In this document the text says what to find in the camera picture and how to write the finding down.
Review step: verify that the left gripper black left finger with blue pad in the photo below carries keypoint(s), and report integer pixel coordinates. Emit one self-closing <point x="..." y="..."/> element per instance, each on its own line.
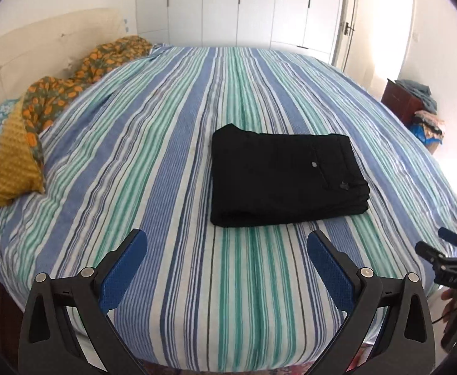
<point x="48" y="343"/>

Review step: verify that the dark red wooden cabinet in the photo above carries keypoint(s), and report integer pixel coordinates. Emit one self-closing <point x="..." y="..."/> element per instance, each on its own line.
<point x="402" y="103"/>

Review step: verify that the white wardrobe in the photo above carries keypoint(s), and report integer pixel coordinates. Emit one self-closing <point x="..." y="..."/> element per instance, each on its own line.
<point x="309" y="27"/>

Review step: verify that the green orange floral blanket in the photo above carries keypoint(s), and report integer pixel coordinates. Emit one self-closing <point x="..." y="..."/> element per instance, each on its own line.
<point x="48" y="97"/>

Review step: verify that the pile of clothes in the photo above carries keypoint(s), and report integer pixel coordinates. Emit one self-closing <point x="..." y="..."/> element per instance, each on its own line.
<point x="426" y="125"/>

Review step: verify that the blue green striped bedspread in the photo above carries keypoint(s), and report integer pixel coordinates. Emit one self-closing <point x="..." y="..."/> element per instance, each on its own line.
<point x="134" y="151"/>

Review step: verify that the beige tufted headboard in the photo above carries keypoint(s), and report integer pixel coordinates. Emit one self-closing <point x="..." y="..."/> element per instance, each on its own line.
<point x="54" y="47"/>

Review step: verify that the white door with handle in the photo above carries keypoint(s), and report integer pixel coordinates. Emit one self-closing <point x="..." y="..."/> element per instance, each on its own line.
<point x="346" y="29"/>

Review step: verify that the black pants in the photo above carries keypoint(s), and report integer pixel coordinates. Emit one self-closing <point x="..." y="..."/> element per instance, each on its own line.
<point x="271" y="179"/>

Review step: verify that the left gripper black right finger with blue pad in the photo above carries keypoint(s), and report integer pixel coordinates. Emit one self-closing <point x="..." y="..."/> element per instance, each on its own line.
<point x="405" y="344"/>

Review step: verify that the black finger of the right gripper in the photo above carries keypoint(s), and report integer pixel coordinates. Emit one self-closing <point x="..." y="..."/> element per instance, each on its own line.
<point x="431" y="255"/>
<point x="448" y="235"/>

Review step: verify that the mustard yellow textured pillow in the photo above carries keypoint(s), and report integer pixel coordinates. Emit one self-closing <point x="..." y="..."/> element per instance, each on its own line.
<point x="21" y="156"/>

